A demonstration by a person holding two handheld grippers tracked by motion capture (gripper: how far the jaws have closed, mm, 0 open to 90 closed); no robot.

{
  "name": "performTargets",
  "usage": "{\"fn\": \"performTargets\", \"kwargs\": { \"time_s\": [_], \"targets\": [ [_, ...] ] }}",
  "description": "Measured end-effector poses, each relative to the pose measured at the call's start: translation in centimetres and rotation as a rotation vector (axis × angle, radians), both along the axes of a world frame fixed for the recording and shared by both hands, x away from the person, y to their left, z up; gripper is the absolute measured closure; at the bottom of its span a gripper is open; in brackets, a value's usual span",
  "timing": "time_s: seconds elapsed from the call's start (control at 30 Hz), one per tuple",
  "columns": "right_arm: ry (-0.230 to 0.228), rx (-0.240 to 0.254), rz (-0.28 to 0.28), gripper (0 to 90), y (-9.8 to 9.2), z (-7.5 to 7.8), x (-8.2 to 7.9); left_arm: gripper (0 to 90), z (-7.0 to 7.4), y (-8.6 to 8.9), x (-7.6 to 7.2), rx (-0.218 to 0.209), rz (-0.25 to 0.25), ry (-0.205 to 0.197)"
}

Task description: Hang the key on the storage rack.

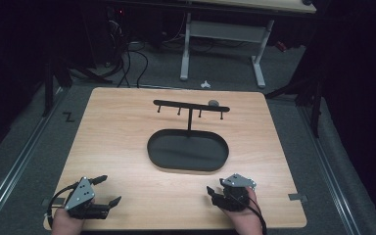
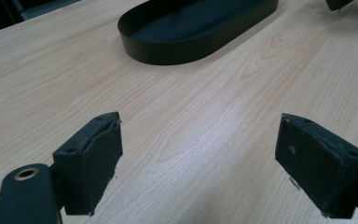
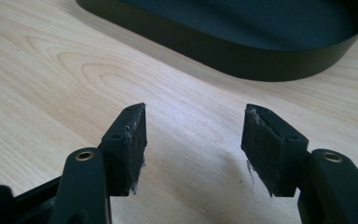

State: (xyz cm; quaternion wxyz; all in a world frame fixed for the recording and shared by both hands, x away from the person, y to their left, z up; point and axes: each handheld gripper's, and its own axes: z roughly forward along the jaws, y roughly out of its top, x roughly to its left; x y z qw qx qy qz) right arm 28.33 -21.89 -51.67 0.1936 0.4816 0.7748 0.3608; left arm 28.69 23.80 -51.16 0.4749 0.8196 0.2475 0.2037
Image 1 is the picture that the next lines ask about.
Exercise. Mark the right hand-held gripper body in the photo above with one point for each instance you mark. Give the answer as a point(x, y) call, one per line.
point(236, 194)

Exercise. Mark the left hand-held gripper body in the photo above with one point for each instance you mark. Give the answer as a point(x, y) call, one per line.
point(80, 194)

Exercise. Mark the person's right hand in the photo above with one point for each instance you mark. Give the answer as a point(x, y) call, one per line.
point(245, 222)

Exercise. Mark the person's left hand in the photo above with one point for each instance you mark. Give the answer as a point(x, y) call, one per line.
point(66, 225)

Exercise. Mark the grey tape piece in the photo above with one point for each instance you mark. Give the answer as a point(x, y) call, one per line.
point(61, 200)
point(297, 197)

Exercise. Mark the black hook rack with tray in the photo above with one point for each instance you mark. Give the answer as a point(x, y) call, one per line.
point(189, 153)

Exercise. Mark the small grey round object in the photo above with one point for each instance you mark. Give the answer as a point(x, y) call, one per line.
point(213, 103)

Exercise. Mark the small white scrap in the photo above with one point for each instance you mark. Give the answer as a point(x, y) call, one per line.
point(205, 84)

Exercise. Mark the black metal stand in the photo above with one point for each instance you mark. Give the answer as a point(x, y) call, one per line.
point(47, 91)
point(316, 111)

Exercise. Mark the small red object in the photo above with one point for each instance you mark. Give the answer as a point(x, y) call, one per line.
point(281, 46)

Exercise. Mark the dark equipment with red light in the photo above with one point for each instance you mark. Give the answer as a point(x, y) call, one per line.
point(117, 19)

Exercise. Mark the metal floor rail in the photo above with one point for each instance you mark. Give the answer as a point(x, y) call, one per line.
point(19, 162)
point(331, 182)

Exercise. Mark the white metal frame desk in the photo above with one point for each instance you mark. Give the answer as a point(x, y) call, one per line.
point(228, 31)

